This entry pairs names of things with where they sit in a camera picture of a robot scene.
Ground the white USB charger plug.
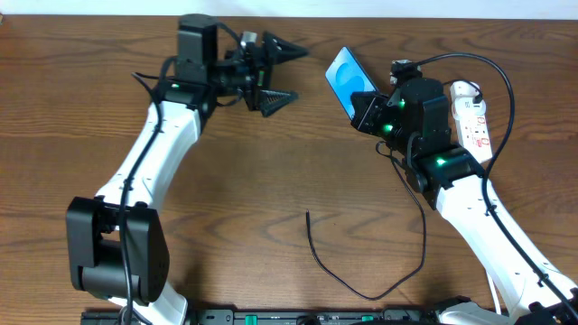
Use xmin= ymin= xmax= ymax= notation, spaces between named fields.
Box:
xmin=452 ymin=97 xmax=487 ymax=120

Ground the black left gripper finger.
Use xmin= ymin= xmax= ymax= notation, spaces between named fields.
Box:
xmin=263 ymin=32 xmax=309 ymax=64
xmin=258 ymin=89 xmax=298 ymax=117

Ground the black camera cable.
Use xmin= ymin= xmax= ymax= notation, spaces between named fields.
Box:
xmin=117 ymin=22 xmax=245 ymax=325
xmin=390 ymin=51 xmax=578 ymax=317

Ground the black USB charging cable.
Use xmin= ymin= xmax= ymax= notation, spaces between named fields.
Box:
xmin=304 ymin=141 xmax=428 ymax=302

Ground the black right camera cable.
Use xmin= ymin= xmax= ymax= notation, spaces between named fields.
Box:
xmin=390 ymin=51 xmax=578 ymax=317

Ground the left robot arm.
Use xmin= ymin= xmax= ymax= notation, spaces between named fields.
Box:
xmin=66 ymin=14 xmax=307 ymax=324

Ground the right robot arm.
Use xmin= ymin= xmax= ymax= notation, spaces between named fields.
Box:
xmin=348 ymin=78 xmax=577 ymax=324

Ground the blue Galaxy smartphone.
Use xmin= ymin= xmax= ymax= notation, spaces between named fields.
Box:
xmin=325 ymin=47 xmax=378 ymax=120

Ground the white power strip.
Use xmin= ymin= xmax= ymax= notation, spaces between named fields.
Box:
xmin=450 ymin=80 xmax=493 ymax=163

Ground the white power strip cord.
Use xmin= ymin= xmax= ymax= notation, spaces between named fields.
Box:
xmin=485 ymin=270 xmax=502 ymax=316

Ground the black left camera cable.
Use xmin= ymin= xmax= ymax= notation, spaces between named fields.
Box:
xmin=117 ymin=22 xmax=245 ymax=325

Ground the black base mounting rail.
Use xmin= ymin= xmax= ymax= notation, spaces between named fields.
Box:
xmin=80 ymin=308 xmax=434 ymax=325

